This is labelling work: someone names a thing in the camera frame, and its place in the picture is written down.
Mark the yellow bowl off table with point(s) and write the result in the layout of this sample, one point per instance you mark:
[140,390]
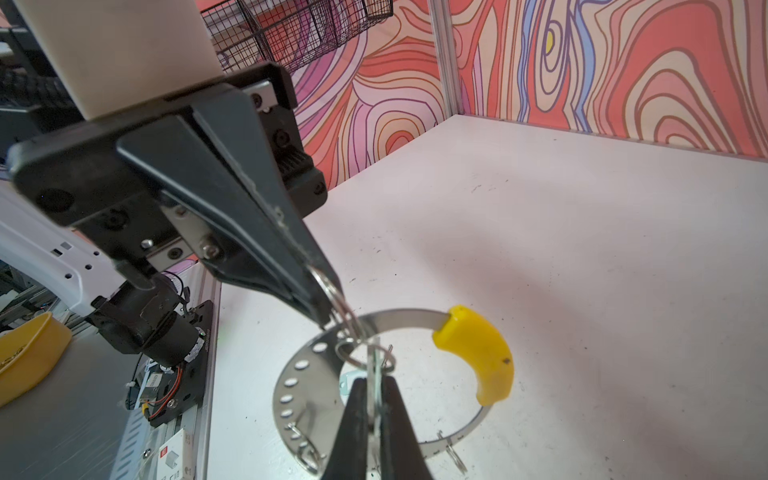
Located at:
[29,353]

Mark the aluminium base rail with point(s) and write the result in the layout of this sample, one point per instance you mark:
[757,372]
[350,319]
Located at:
[168,390]

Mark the black wire basket left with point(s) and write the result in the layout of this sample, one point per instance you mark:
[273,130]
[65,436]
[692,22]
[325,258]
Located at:
[292,33]

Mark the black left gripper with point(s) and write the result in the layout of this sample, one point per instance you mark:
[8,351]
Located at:
[220,167]

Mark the metal keyring organizer yellow grip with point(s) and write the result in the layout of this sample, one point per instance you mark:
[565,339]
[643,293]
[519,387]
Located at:
[339,409]

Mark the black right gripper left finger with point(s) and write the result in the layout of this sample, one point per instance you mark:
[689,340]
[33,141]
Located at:
[348,458]

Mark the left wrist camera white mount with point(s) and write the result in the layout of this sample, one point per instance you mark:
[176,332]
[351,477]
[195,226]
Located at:
[113,55]

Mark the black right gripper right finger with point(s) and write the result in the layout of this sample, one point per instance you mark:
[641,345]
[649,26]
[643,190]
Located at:
[400,453]

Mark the aluminium frame post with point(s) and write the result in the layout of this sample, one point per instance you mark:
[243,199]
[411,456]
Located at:
[444,41]

